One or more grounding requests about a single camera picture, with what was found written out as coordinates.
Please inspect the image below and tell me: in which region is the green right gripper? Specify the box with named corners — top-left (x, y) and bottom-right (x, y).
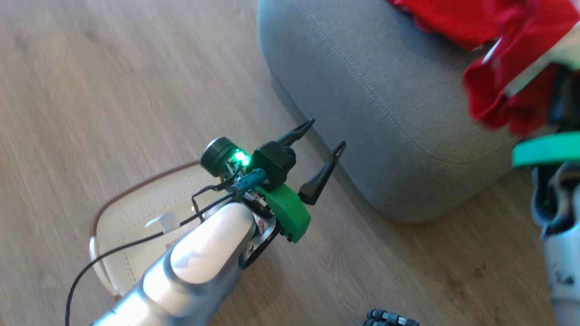
top-left (512, 131), bottom-right (580, 169)

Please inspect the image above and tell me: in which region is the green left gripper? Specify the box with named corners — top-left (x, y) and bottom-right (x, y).
top-left (245, 118), bottom-right (347, 244)

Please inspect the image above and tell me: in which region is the red knit sweater white trim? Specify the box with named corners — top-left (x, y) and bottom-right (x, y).
top-left (461, 0), bottom-right (580, 137)

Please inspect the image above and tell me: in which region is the grey fabric seat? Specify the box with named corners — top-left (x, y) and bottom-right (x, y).
top-left (256, 0), bottom-right (580, 224)

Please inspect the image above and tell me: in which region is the white perforated laundry basket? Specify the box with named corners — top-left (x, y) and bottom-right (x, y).
top-left (89, 160), bottom-right (236, 300)

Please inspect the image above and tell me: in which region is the white cable tag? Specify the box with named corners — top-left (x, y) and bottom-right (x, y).
top-left (145, 211), bottom-right (180, 234)

